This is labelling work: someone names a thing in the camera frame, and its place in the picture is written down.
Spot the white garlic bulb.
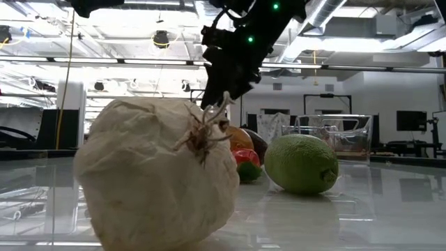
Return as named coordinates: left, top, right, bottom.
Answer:
left=72, top=91, right=240, bottom=251

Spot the black tripod stand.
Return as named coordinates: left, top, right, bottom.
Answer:
left=426, top=110, right=446, bottom=158

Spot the black monitor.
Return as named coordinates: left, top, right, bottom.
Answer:
left=396, top=110, right=428, bottom=132

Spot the orange brown potato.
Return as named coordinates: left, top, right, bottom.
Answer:
left=225, top=125, right=255, bottom=152

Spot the green lime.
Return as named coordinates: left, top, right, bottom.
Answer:
left=263, top=133, right=339, bottom=195

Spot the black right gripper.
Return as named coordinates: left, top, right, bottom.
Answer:
left=200, top=26, right=273, bottom=109

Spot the clear plastic fruit basket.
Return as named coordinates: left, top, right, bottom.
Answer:
left=281, top=114, right=374, bottom=165

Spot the dark avocado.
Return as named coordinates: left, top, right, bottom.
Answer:
left=242, top=128, right=269, bottom=165

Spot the patterned white cloth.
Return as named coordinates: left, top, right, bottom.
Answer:
left=256, top=112, right=292, bottom=144

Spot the red strawberry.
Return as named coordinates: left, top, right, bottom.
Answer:
left=231, top=148, right=263, bottom=184

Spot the black overhead camera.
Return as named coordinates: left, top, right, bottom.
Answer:
left=152, top=30, right=171, bottom=50

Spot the yellow cable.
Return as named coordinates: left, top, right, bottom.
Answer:
left=54, top=10, right=77, bottom=151

